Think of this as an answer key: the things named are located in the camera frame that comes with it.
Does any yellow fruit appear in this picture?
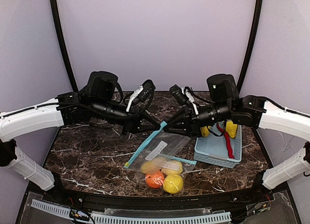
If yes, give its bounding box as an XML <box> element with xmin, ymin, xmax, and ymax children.
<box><xmin>200</xmin><ymin>126</ymin><xmax>210</xmax><ymax>137</ymax></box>

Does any pale yellow potato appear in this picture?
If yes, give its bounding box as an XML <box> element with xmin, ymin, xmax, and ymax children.
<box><xmin>161</xmin><ymin>160</ymin><xmax>183</xmax><ymax>175</ymax></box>

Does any yellow mango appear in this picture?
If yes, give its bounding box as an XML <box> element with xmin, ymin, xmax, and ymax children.
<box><xmin>140</xmin><ymin>157</ymin><xmax>167</xmax><ymax>174</ymax></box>

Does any clear zip bag blue zipper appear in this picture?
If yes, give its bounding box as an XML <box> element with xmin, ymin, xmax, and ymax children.
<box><xmin>135</xmin><ymin>156</ymin><xmax>197</xmax><ymax>195</ymax></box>

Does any orange fruit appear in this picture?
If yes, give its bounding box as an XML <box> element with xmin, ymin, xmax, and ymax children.
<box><xmin>145</xmin><ymin>171</ymin><xmax>165</xmax><ymax>189</ymax></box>

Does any round yellow lemon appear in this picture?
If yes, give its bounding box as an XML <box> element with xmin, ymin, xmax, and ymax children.
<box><xmin>163</xmin><ymin>174</ymin><xmax>184</xmax><ymax>194</ymax></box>

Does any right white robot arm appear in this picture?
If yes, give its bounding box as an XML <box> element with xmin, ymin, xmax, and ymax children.
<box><xmin>164</xmin><ymin>74</ymin><xmax>310</xmax><ymax>190</ymax></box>

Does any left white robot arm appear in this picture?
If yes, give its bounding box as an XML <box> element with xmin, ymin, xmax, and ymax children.
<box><xmin>0</xmin><ymin>71</ymin><xmax>160</xmax><ymax>192</ymax></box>

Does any light blue plastic basket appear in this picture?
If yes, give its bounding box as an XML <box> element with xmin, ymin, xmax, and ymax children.
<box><xmin>194</xmin><ymin>126</ymin><xmax>242</xmax><ymax>168</ymax></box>

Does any red chili pepper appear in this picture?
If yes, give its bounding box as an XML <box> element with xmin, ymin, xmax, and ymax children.
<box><xmin>217</xmin><ymin>124</ymin><xmax>234</xmax><ymax>159</ymax></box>

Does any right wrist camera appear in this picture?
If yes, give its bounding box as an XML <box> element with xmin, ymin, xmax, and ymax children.
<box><xmin>169</xmin><ymin>84</ymin><xmax>199</xmax><ymax>115</ymax></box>

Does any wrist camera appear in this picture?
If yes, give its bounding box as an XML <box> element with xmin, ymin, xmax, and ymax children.
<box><xmin>169</xmin><ymin>84</ymin><xmax>199</xmax><ymax>115</ymax></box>
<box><xmin>126</xmin><ymin>79</ymin><xmax>155</xmax><ymax>112</ymax></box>

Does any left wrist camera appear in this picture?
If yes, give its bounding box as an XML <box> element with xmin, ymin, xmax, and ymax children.
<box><xmin>126</xmin><ymin>79</ymin><xmax>155</xmax><ymax>112</ymax></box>

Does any black front table rail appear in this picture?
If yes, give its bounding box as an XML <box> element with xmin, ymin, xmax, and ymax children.
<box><xmin>41</xmin><ymin>175</ymin><xmax>267</xmax><ymax>212</ymax></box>

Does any slotted grey cable duct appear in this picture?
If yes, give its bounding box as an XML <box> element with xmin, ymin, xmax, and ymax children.
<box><xmin>31</xmin><ymin>199</ymin><xmax>232</xmax><ymax>224</ymax></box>

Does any black frame post right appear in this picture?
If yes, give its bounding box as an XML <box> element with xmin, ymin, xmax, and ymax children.
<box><xmin>237</xmin><ymin>0</ymin><xmax>263</xmax><ymax>92</ymax></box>

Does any black frame post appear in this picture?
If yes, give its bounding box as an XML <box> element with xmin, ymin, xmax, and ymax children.
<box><xmin>49</xmin><ymin>0</ymin><xmax>78</xmax><ymax>92</ymax></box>
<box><xmin>237</xmin><ymin>0</ymin><xmax>263</xmax><ymax>92</ymax></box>

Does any black frame post left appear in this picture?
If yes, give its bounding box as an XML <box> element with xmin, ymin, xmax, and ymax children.
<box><xmin>49</xmin><ymin>0</ymin><xmax>78</xmax><ymax>92</ymax></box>

